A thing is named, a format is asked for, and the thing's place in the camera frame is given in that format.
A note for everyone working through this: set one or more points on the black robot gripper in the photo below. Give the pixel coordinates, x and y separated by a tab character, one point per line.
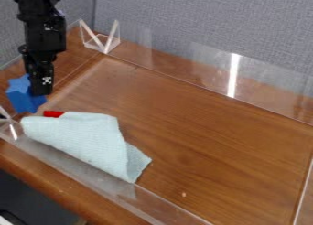
44	34

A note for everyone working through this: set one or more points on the blue star foam block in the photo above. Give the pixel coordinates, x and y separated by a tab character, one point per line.
23	100

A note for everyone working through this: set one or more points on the light blue cloth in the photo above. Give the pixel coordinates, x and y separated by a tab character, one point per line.
89	136

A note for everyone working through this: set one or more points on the red block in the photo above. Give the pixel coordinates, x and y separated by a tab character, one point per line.
53	114

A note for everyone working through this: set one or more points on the clear acrylic corner bracket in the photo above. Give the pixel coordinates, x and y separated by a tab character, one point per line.
101	43

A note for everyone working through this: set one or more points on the clear acrylic left bracket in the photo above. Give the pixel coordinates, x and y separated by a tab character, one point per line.
5	119

